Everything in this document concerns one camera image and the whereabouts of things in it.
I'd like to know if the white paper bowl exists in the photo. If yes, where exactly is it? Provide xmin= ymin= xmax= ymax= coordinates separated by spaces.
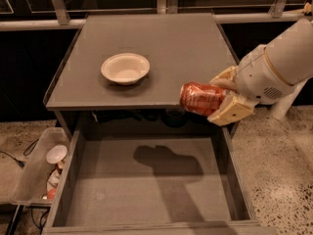
xmin=101 ymin=53 xmax=150 ymax=85

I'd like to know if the clear plastic storage bin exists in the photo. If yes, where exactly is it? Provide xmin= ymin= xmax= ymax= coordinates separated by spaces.
xmin=10 ymin=127 xmax=69 ymax=207

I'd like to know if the grey cabinet with flat top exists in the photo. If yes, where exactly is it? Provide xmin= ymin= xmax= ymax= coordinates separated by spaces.
xmin=44 ymin=14 xmax=239 ymax=131

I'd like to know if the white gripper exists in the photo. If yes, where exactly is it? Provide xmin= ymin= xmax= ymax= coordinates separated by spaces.
xmin=207 ymin=45 xmax=295 ymax=126

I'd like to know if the orange object in bin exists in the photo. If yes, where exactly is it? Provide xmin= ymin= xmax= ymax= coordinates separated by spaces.
xmin=47 ymin=188 xmax=57 ymax=199

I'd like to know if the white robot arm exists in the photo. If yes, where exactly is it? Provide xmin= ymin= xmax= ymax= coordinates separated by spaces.
xmin=207 ymin=19 xmax=313 ymax=126

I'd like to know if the black power cable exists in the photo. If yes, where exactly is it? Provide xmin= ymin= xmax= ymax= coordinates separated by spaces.
xmin=0 ymin=138 xmax=40 ymax=169

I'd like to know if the white bowl in bin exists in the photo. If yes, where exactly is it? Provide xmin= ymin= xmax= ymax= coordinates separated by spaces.
xmin=46 ymin=145 xmax=67 ymax=165

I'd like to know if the white diagonal support post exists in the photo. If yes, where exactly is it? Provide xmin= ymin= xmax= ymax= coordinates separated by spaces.
xmin=270 ymin=80 xmax=306 ymax=119

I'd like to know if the metal window railing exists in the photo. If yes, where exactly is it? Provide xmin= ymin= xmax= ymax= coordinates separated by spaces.
xmin=0 ymin=0 xmax=312 ymax=31

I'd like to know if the open grey top drawer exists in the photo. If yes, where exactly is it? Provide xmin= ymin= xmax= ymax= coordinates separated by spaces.
xmin=43 ymin=122 xmax=277 ymax=235

